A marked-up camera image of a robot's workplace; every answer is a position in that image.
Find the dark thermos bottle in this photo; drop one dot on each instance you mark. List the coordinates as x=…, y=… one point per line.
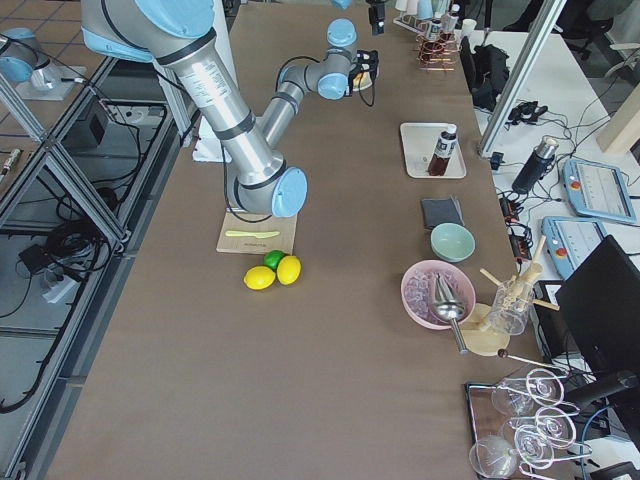
x=536, y=166

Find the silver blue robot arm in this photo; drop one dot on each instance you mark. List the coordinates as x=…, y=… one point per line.
x=35, y=75
x=181, y=36

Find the aluminium frame post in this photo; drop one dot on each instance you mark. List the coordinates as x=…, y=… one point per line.
x=535, y=40

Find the cream rectangular tray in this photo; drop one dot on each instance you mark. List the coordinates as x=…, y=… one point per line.
x=418, y=141

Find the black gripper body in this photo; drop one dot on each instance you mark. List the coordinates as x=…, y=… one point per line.
x=363, y=71

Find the mint green bowl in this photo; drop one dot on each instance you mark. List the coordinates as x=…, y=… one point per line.
x=452, y=242

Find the upper blue teach pendant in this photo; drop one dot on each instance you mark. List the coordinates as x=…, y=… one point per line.
x=598, y=190

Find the blue teach pendant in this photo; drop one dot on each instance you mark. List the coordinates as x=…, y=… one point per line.
x=570, y=240
x=598, y=190

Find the dark sauce bottle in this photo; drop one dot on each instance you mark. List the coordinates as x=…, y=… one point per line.
x=443, y=151

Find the clear glass mug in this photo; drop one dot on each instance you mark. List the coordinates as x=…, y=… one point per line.
x=509, y=313

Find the pink bowl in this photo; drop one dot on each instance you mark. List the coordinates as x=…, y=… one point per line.
x=461, y=285

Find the lower yellow lemon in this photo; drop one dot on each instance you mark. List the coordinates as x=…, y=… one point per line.
x=259, y=278

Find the bottle in wire rack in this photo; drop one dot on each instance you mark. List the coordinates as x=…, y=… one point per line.
x=433, y=34

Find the lower blue teach pendant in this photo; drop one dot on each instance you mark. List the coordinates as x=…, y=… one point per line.
x=570, y=240

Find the copper wire bottle rack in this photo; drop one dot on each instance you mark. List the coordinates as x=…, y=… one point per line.
x=438, y=55

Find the yellow lemon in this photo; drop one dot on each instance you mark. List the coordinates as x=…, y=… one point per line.
x=259, y=278
x=288, y=270

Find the clear ice cubes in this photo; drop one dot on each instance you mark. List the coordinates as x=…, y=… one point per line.
x=418, y=293

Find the wooden cutting board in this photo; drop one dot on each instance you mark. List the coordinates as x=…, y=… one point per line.
x=255, y=222

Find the green lime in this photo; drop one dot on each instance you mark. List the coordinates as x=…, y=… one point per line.
x=273, y=258

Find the yellow plastic knife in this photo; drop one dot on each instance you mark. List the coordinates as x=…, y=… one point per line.
x=251, y=234

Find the upper yellow lemon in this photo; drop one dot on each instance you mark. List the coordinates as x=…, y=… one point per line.
x=288, y=270

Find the wooden cup holder stand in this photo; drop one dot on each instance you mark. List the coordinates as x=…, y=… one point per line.
x=489, y=328

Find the cocktail glass set tray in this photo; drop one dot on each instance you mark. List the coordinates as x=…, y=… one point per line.
x=522, y=425

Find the grey folded cloth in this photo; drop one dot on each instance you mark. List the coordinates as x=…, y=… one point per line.
x=437, y=211

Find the steel funnel jigger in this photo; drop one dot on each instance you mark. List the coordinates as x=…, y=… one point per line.
x=447, y=307

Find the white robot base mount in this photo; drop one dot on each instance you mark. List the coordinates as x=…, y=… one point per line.
x=208, y=147

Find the black monitor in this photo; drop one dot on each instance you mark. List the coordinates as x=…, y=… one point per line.
x=599, y=303

